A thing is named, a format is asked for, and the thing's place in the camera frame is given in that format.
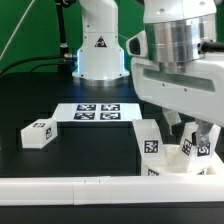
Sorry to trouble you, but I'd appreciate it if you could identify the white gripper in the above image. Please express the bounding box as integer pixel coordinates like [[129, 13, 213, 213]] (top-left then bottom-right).
[[131, 53, 224, 147]]

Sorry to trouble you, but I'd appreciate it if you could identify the white round stool seat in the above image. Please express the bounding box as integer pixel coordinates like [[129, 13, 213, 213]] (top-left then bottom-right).
[[141, 144, 209, 176]]

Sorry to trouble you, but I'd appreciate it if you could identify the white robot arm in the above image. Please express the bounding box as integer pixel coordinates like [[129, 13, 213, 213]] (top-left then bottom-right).
[[73, 0, 224, 146]]

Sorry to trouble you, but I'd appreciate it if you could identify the white marker sheet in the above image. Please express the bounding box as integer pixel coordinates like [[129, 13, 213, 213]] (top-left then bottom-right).
[[53, 103, 142, 122]]

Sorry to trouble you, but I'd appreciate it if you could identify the white L-shaped fence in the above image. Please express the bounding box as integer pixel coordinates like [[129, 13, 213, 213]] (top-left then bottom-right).
[[0, 156, 224, 206]]

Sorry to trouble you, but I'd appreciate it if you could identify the black vertical pole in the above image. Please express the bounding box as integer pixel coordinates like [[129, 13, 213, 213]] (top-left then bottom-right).
[[54, 0, 72, 75]]

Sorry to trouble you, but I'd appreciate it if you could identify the thin grey rod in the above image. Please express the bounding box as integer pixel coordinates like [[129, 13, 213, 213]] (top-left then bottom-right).
[[0, 0, 36, 61]]

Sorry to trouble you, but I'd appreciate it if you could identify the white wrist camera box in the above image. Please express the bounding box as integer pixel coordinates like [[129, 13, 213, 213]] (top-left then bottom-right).
[[126, 30, 148, 58]]

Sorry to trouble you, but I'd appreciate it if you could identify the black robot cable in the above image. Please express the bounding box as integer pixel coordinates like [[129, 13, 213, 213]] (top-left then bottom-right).
[[0, 52, 78, 77]]

